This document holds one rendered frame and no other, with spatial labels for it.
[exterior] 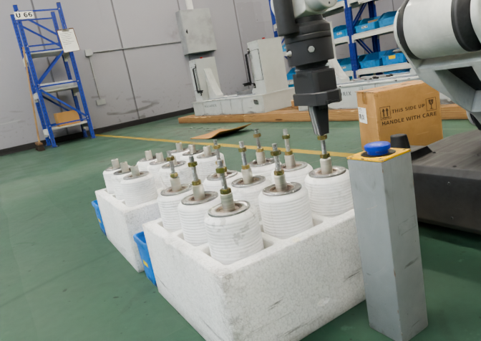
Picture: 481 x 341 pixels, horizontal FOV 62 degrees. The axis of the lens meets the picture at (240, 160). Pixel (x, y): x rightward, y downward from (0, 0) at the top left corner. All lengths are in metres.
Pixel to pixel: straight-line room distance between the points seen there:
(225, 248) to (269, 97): 3.53
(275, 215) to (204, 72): 4.69
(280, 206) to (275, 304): 0.17
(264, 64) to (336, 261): 3.49
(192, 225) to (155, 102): 6.67
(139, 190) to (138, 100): 6.18
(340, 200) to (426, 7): 0.42
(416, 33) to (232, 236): 0.57
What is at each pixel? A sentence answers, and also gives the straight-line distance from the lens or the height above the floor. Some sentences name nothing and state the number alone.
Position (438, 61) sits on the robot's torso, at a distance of 1.03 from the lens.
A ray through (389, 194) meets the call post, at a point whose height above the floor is 0.26.
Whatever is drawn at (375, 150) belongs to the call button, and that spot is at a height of 0.32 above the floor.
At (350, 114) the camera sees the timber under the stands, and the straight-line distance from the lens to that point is 3.17.
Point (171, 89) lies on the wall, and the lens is 7.55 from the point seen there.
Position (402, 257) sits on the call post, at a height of 0.15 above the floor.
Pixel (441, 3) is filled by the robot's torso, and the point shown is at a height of 0.54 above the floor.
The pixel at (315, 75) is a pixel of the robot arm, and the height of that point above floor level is 0.45.
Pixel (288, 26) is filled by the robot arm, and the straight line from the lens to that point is 0.76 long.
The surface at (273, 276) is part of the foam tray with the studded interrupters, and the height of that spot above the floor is 0.14.
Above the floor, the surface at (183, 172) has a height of 0.23.
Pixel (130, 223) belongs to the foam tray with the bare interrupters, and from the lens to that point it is 1.14.
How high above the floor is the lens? 0.47
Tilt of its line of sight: 11 degrees down
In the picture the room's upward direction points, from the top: 11 degrees counter-clockwise
